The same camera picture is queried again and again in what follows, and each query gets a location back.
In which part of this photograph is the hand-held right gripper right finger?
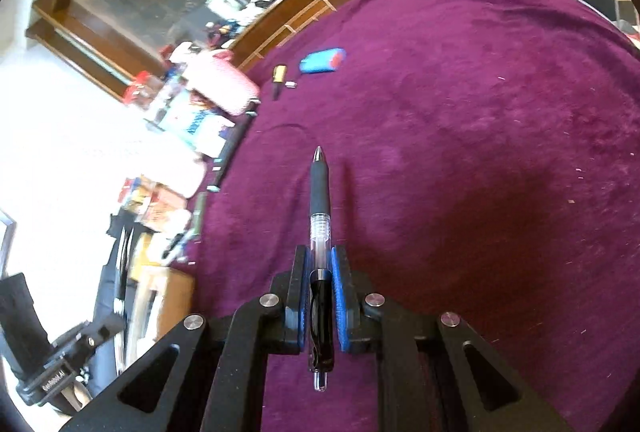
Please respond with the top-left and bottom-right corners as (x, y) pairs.
(332, 246), (576, 432)

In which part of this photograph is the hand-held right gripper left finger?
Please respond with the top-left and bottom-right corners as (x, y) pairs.
(60, 244), (308, 432)

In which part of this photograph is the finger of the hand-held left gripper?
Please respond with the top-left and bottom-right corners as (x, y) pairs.
(95, 214), (133, 325)

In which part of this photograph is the cardboard box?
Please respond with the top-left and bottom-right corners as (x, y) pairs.
(127, 232), (196, 349)

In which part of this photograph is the black grip retractable gel pen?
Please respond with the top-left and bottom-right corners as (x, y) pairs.
(306, 145), (334, 393)

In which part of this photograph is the dark green pen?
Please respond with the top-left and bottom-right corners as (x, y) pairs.
(192, 191), (209, 238)

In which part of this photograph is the black marker teal cap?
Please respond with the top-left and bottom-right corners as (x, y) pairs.
(207, 111), (254, 193)

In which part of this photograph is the blue white carton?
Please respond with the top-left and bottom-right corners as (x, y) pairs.
(164, 90), (232, 149)

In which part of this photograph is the clear jar red lid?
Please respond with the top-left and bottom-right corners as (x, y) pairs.
(122, 70), (166, 111)

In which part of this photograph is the pink knitted bottle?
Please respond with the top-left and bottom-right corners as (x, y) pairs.
(187, 48), (261, 115)

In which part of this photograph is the small yellow black screwdriver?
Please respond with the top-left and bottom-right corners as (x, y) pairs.
(271, 65), (289, 100)

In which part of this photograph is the blue battery pack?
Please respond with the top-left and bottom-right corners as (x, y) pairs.
(299, 47), (347, 75)

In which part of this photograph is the wooden counter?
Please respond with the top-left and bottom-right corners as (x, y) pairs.
(234, 0), (362, 73)

